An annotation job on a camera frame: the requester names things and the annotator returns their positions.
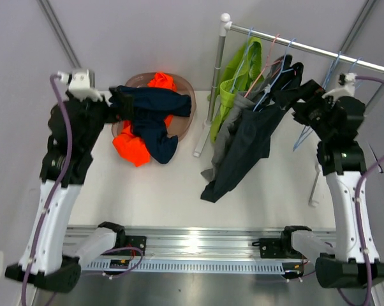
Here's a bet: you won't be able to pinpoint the blue hanger of orange shorts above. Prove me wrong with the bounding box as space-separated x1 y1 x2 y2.
348 57 363 89

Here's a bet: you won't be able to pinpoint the orange shorts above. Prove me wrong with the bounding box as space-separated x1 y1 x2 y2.
112 72 177 167

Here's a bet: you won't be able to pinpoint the pink translucent plastic basin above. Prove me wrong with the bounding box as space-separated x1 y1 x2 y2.
125 72 196 141

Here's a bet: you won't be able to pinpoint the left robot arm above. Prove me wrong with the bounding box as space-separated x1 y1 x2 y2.
4 89 146 293

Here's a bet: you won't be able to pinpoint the metal clothes rack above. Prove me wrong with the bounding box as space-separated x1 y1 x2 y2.
192 13 384 208

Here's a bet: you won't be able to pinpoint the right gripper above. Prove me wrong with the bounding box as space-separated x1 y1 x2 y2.
274 80 336 141

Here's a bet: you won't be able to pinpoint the navy blue shorts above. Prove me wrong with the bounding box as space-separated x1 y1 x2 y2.
118 85 191 164

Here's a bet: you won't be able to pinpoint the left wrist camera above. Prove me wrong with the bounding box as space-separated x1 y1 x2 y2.
57 69 103 101

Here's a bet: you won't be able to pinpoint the light grey shorts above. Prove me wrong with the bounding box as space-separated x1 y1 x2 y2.
201 91 254 182

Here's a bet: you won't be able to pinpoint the blue hanger of navy shorts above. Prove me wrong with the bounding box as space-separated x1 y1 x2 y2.
293 51 341 152

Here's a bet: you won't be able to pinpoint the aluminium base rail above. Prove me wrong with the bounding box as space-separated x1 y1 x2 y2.
63 224 349 265

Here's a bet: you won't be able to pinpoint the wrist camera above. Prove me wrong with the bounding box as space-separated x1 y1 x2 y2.
57 69 103 101
322 73 357 101

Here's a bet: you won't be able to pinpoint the dark grey shorts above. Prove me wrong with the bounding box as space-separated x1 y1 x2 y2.
200 54 304 203

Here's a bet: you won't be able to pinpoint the lime green shorts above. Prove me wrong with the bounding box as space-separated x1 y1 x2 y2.
210 37 263 143

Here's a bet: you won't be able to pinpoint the white slotted cable duct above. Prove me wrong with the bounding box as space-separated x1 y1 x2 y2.
82 260 319 275

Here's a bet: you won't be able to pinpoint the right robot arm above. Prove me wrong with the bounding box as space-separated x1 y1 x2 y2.
273 74 384 289

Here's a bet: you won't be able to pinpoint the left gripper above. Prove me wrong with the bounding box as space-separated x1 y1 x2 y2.
70 85 135 149

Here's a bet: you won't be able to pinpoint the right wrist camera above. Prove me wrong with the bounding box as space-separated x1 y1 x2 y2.
322 73 357 101

